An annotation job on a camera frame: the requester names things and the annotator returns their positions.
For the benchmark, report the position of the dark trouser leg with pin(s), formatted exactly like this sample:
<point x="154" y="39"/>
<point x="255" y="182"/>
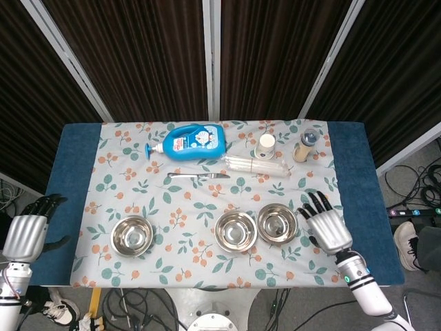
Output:
<point x="430" y="248"/>

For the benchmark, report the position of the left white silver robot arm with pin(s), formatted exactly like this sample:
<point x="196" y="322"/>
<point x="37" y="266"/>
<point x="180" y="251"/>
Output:
<point x="12" y="286"/>

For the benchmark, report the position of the stainless steel bowl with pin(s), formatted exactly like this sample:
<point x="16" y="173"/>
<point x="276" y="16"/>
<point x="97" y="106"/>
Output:
<point x="277" y="224"/>
<point x="132" y="237"/>
<point x="236" y="232"/>

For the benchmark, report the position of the blue table cover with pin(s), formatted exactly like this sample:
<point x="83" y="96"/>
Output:
<point x="361" y="193"/>

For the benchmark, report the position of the black and white sneaker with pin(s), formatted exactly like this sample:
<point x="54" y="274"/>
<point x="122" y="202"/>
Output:
<point x="62" y="308"/>

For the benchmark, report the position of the blue pump soap bottle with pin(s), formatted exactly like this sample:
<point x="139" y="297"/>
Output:
<point x="196" y="143"/>

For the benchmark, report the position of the floral paper cup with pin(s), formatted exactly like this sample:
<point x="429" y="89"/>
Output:
<point x="265" y="146"/>

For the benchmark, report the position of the floral white tablecloth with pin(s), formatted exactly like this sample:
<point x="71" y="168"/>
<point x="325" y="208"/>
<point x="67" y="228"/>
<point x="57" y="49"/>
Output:
<point x="193" y="203"/>

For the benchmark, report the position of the black power strip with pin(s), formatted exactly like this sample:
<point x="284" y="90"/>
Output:
<point x="413" y="212"/>

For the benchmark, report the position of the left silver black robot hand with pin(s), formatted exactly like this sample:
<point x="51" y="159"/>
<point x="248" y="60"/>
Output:
<point x="24" y="238"/>

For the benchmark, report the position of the white yellow shoe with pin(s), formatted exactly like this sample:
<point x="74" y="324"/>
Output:
<point x="91" y="322"/>

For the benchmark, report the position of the stainless steel table knife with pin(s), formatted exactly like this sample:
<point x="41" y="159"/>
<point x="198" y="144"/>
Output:
<point x="200" y="176"/>

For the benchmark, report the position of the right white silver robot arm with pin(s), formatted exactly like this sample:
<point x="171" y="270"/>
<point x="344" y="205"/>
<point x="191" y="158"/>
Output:
<point x="365" y="289"/>

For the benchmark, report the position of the pack of white straws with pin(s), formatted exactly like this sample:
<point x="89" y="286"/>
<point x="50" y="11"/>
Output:
<point x="258" y="166"/>

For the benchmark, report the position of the dark brown partition panel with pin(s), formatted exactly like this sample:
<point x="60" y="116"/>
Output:
<point x="275" y="62"/>
<point x="396" y="69"/>
<point x="138" y="62"/>
<point x="27" y="86"/>

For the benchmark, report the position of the beige sauce bottle blue cap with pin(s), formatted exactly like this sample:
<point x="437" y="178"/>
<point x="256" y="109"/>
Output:
<point x="304" y="150"/>

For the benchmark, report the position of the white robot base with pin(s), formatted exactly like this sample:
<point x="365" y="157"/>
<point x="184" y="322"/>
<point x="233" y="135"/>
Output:
<point x="213" y="307"/>

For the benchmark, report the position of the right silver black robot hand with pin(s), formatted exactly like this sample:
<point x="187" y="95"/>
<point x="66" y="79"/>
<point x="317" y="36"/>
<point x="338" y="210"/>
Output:
<point x="327" y="229"/>

